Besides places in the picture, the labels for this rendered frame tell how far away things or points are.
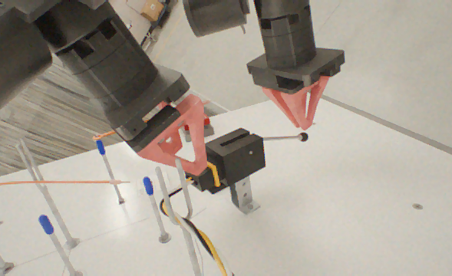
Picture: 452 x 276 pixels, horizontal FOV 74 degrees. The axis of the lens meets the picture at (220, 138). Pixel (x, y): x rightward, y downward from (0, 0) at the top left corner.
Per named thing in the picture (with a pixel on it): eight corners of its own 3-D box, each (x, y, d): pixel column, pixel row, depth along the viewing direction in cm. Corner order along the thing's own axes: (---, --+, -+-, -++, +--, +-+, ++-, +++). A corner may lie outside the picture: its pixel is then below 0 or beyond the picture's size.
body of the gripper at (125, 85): (132, 147, 22) (55, 67, 18) (100, 112, 30) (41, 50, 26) (196, 91, 24) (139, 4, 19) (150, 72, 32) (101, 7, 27)
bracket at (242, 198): (261, 206, 37) (257, 172, 35) (245, 215, 36) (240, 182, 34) (239, 190, 41) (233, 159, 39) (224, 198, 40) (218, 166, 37)
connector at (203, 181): (234, 171, 34) (231, 156, 33) (200, 193, 32) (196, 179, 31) (218, 162, 36) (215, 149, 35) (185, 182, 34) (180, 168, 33)
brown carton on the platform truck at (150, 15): (159, 7, 736) (146, -1, 719) (165, 5, 687) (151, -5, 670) (151, 22, 738) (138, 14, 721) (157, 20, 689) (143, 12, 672)
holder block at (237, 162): (266, 166, 36) (263, 136, 34) (228, 187, 33) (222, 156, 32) (245, 154, 39) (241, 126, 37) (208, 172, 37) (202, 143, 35)
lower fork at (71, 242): (64, 241, 37) (11, 139, 31) (80, 236, 37) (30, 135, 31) (63, 253, 35) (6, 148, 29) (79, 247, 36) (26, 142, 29)
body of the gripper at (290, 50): (308, 92, 32) (297, 21, 28) (247, 77, 39) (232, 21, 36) (348, 65, 34) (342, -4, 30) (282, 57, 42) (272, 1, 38)
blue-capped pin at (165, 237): (173, 238, 35) (154, 176, 31) (161, 245, 34) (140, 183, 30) (168, 231, 36) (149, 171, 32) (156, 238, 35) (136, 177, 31)
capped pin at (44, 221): (73, 271, 33) (39, 210, 29) (85, 271, 32) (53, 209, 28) (65, 284, 31) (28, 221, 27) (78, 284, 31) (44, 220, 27)
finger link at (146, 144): (186, 206, 27) (119, 136, 22) (156, 173, 33) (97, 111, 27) (239, 155, 29) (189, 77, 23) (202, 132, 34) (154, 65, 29)
